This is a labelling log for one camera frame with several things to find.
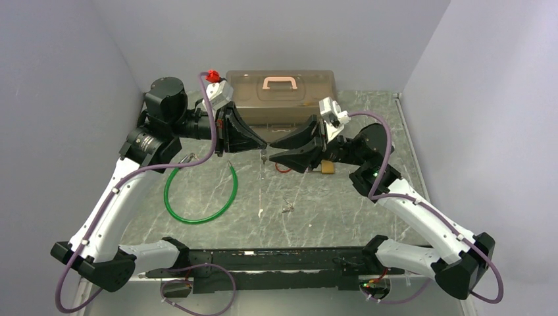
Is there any small silver key pair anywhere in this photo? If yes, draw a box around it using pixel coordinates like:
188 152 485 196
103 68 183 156
179 153 199 164

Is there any aluminium frame rail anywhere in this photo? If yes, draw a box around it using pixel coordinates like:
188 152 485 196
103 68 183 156
81 248 466 282

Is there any green cable lock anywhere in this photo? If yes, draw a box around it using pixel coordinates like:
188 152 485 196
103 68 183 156
163 160 239 226

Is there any silver key set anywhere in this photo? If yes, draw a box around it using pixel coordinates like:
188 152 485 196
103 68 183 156
281 200 294 213

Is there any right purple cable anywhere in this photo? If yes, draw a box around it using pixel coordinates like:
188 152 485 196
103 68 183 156
347 109 505 305

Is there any brass padlock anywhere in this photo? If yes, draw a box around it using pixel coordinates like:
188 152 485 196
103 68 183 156
306 160 336 174

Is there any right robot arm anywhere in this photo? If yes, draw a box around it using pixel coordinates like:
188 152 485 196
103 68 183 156
269 115 495 300

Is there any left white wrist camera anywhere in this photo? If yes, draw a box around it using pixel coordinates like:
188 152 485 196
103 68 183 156
202 70 233 115

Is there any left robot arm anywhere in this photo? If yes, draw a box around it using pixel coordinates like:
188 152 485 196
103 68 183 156
51 76 266 292

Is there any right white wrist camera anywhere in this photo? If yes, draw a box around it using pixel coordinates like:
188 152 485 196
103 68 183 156
318 97 351 143

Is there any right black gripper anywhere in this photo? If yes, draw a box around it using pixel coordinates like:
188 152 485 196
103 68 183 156
270 115 367 173

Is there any red cable lock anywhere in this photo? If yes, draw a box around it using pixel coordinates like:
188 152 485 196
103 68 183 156
274 163 292 174

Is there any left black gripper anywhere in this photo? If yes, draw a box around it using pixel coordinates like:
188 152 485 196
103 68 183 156
170 101 266 157

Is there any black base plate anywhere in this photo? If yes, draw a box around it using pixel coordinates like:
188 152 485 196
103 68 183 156
145 246 403 294

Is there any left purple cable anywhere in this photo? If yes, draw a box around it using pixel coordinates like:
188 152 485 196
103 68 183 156
55 71 237 316

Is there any pink tool box handle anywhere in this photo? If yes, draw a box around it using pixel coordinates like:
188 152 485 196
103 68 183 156
262 76 298 90

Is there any purple cable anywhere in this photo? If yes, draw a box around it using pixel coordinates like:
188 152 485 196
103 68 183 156
347 109 505 305
55 71 237 316

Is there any brown translucent tool box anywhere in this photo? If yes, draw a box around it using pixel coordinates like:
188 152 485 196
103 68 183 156
226 70 337 143

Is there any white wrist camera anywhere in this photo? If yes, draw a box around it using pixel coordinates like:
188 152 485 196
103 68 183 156
202 70 233 115
318 97 351 143

